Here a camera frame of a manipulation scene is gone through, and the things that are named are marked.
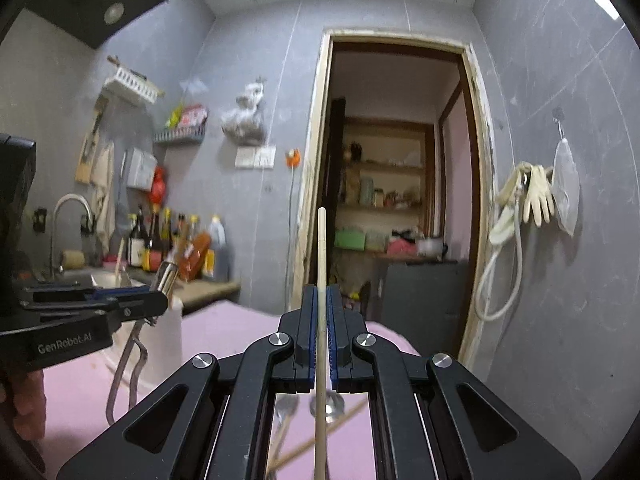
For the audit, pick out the person's left hand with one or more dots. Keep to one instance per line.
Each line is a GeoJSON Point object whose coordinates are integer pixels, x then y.
{"type": "Point", "coordinates": [30, 405]}

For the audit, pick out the green box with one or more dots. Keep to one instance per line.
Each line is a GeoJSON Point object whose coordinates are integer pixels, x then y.
{"type": "Point", "coordinates": [350, 239]}

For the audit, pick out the white wall socket panel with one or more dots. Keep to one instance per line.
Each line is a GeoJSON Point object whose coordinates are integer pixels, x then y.
{"type": "Point", "coordinates": [262, 157]}

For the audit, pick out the wooden chopstick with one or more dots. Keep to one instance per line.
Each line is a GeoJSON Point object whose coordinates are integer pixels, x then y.
{"type": "Point", "coordinates": [320, 453]}
{"type": "Point", "coordinates": [118, 265]}
{"type": "Point", "coordinates": [308, 445]}

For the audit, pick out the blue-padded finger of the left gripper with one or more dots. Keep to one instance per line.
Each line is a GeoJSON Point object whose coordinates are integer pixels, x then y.
{"type": "Point", "coordinates": [75, 292]}

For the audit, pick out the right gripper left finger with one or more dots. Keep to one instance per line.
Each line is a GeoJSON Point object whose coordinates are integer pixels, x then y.
{"type": "Point", "coordinates": [212, 418]}

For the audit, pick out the stainless steel spoon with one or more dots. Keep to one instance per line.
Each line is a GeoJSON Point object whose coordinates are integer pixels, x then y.
{"type": "Point", "coordinates": [334, 408]}

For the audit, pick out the white plastic utensil holder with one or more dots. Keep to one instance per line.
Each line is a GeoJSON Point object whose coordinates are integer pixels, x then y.
{"type": "Point", "coordinates": [163, 340]}

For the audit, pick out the wooden pantry shelf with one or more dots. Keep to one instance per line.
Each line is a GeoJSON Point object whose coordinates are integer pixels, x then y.
{"type": "Point", "coordinates": [388, 182]}

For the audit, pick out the chrome kitchen faucet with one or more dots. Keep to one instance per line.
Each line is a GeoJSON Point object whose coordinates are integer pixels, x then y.
{"type": "Point", "coordinates": [61, 225]}

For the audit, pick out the white wall basket rack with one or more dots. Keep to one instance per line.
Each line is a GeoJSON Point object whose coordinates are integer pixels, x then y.
{"type": "Point", "coordinates": [130, 85]}

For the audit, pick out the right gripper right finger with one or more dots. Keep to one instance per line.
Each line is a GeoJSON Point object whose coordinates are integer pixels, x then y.
{"type": "Point", "coordinates": [431, 418]}

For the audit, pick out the kitchen counter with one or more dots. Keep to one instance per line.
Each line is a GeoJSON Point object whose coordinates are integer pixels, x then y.
{"type": "Point", "coordinates": [195, 295]}

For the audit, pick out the cream rubber gloves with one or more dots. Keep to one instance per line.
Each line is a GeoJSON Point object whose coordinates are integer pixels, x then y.
{"type": "Point", "coordinates": [525, 196]}

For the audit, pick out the hanging beige towel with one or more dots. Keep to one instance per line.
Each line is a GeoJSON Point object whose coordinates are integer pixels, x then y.
{"type": "Point", "coordinates": [102, 196]}

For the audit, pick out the dark grey cabinet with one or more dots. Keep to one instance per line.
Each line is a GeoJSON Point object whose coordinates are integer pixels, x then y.
{"type": "Point", "coordinates": [426, 303]}

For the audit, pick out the hanging mesh bag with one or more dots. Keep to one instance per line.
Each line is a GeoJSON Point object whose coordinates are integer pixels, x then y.
{"type": "Point", "coordinates": [565, 185]}

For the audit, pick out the wooden door frame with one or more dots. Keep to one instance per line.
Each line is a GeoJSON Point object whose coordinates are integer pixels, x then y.
{"type": "Point", "coordinates": [480, 119]}

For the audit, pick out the grey wall shelf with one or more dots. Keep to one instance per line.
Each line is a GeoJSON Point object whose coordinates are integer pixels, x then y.
{"type": "Point", "coordinates": [180, 135]}

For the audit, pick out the orange wall hook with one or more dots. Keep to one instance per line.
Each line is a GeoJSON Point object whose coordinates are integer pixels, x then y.
{"type": "Point", "coordinates": [293, 158]}

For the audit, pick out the hanging plastic bag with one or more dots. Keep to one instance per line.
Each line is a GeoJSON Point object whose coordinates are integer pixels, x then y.
{"type": "Point", "coordinates": [244, 125]}

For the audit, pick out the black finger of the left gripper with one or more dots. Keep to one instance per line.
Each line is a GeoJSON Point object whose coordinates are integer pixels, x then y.
{"type": "Point", "coordinates": [123, 309]}

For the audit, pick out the red hanging bag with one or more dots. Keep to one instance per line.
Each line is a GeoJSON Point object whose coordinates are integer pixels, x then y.
{"type": "Point", "coordinates": [157, 191]}

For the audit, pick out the dark sauce bottle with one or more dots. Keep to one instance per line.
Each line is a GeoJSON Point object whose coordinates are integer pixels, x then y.
{"type": "Point", "coordinates": [136, 241]}

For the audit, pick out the metal pot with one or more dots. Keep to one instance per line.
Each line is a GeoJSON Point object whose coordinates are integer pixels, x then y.
{"type": "Point", "coordinates": [431, 247]}

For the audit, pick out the white wall box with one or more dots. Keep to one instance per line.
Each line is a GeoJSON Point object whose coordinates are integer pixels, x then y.
{"type": "Point", "coordinates": [137, 169]}

